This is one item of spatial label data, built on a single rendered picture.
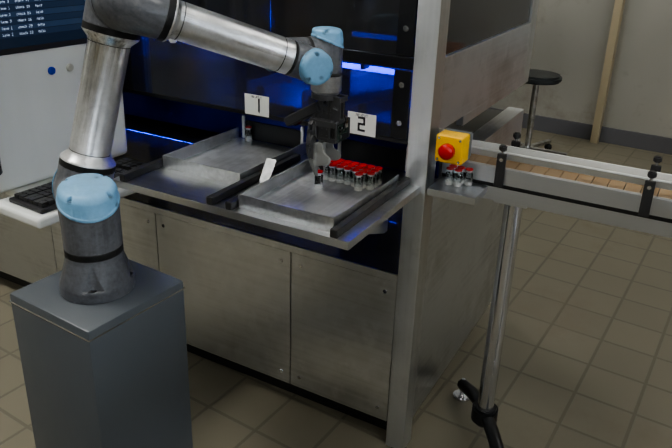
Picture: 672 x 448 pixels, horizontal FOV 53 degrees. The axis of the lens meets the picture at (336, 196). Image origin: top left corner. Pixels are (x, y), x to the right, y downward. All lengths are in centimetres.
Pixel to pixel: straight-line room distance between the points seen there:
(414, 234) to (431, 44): 51
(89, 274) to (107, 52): 45
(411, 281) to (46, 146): 110
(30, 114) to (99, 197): 71
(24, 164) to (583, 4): 440
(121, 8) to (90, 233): 43
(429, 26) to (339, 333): 97
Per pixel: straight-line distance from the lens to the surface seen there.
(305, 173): 184
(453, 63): 183
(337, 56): 162
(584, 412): 256
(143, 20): 134
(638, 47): 553
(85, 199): 139
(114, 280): 145
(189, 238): 233
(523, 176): 182
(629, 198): 178
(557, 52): 566
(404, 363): 206
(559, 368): 274
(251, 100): 200
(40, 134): 209
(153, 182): 181
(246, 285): 225
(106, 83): 148
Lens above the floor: 151
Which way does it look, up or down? 22 degrees down
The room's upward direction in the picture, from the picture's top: 2 degrees clockwise
